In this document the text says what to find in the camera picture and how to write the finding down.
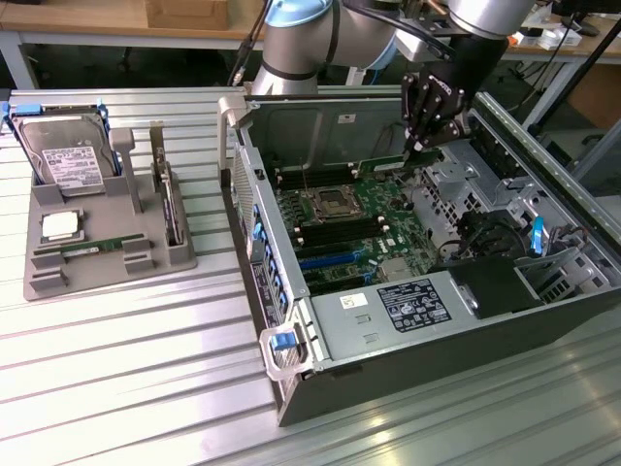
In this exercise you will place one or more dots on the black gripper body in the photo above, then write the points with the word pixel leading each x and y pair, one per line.
pixel 473 73

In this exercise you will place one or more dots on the green RAM stick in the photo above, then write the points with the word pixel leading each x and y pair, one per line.
pixel 102 246
pixel 383 165

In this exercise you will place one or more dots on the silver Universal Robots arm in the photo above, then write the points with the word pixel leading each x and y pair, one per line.
pixel 301 43

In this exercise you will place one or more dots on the black RAM slot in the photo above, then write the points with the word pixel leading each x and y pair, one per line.
pixel 315 171
pixel 343 234
pixel 339 224
pixel 317 180

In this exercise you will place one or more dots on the metal disk bay cage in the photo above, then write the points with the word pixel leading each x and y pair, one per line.
pixel 451 209

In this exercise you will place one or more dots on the cluttered wooden desk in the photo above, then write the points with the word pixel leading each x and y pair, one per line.
pixel 558 46

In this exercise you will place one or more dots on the black tripod stand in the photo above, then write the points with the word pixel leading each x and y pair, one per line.
pixel 577 82

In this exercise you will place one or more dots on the green motherboard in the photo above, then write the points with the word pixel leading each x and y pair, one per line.
pixel 388 228

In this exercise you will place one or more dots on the large brown cardboard box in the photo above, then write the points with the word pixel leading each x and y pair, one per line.
pixel 599 102

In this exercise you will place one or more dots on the blue disk bay latch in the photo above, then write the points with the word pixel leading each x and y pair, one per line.
pixel 537 238

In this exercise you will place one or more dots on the black plastic shroud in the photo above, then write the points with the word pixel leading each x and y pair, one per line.
pixel 495 286

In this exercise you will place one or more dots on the black expansion slot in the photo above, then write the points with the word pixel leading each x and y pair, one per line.
pixel 337 284
pixel 327 248

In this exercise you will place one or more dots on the blue expansion slot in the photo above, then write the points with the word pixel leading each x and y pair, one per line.
pixel 332 261

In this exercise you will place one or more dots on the grey plastic case foot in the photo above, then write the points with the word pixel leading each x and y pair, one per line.
pixel 228 126

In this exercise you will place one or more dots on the grey power supply unit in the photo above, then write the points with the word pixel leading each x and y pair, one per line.
pixel 369 315

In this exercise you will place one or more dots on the open black PC case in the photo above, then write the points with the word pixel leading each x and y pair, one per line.
pixel 436 349

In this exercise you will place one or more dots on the blue case release latch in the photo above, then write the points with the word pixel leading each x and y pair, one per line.
pixel 282 341

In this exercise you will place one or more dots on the grey parts rack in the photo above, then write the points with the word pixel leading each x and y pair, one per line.
pixel 102 272

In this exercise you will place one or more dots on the silver CPU chip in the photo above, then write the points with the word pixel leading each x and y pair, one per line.
pixel 60 225

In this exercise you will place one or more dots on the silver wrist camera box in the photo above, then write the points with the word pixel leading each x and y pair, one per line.
pixel 417 46

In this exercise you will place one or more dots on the CPU socket with metal frame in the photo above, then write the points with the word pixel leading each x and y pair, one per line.
pixel 332 204

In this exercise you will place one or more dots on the graphics card with metal bracket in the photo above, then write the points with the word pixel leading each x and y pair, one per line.
pixel 167 194

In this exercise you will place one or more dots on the wooden desk with white frame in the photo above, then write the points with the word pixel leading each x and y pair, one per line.
pixel 73 26

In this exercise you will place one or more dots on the hard disk with blue bracket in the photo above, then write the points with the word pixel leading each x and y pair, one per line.
pixel 63 145

